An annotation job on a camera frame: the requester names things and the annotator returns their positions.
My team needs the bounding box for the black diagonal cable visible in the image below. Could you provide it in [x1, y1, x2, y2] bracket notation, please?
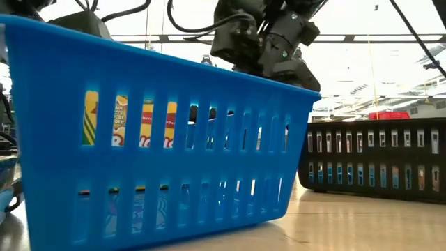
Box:
[388, 0, 446, 79]

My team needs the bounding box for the black plastic slotted basket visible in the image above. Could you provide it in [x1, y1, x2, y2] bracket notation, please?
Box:
[298, 117, 446, 205]

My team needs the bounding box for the teal rubber band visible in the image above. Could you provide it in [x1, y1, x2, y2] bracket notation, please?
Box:
[308, 163, 387, 188]

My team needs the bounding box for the red storage bin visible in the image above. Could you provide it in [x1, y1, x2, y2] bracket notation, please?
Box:
[368, 111, 411, 120]

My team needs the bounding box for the orange rubber band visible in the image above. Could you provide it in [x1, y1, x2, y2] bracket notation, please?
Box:
[392, 165, 440, 192]

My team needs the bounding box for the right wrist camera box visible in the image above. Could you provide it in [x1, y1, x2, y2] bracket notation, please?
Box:
[210, 20, 261, 67]

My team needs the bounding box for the yellow green crayon box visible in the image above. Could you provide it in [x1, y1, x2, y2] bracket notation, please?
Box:
[82, 90, 178, 149]

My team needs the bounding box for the yellow hanging cord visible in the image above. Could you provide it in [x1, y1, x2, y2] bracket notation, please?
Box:
[366, 34, 380, 111]

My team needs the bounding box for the black right camera cable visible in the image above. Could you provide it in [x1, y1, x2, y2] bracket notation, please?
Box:
[166, 0, 261, 35]

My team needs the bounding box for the blue plastic slotted basket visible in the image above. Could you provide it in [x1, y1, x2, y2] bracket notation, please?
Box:
[0, 15, 322, 251]

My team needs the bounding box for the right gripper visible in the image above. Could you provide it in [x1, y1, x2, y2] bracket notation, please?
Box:
[240, 59, 321, 92]

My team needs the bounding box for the grey-blue rubber band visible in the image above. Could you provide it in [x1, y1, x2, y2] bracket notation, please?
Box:
[0, 155, 24, 224]

